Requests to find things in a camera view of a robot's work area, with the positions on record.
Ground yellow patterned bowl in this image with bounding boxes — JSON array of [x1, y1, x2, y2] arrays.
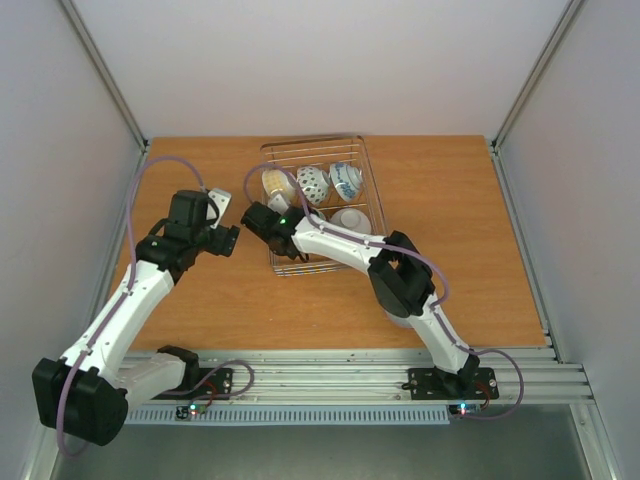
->
[[261, 168, 296, 200]]

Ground pink patterned bowl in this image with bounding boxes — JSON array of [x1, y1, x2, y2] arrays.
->
[[297, 166, 331, 206]]

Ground white upturned bowl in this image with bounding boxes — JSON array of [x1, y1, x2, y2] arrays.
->
[[330, 208, 372, 235]]

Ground blue floral white bowl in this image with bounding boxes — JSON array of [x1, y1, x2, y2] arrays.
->
[[329, 162, 363, 203]]

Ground grey speckled bowl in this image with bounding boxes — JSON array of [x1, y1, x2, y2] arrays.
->
[[386, 312, 413, 329]]

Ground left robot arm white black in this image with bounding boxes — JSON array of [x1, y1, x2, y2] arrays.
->
[[32, 188, 239, 446]]

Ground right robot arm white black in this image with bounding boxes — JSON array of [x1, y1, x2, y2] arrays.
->
[[241, 202, 479, 399]]

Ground left circuit board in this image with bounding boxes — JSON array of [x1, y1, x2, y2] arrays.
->
[[175, 403, 208, 421]]

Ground circuit board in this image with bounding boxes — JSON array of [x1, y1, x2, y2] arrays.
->
[[448, 402, 488, 416], [175, 403, 208, 421]]

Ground right circuit board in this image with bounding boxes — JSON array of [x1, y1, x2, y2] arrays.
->
[[448, 402, 488, 416]]

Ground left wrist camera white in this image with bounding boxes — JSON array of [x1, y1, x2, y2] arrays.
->
[[206, 188, 232, 229]]

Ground wire dish rack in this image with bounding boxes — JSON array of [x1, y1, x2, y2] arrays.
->
[[259, 133, 391, 277]]

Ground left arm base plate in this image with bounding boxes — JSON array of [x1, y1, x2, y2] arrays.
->
[[154, 367, 234, 400]]

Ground grey slotted cable duct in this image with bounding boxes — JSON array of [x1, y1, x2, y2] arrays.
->
[[126, 405, 449, 427]]

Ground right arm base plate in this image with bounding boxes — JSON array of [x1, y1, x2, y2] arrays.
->
[[401, 367, 500, 401]]

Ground aluminium frame rails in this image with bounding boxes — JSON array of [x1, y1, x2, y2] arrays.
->
[[47, 0, 596, 406]]

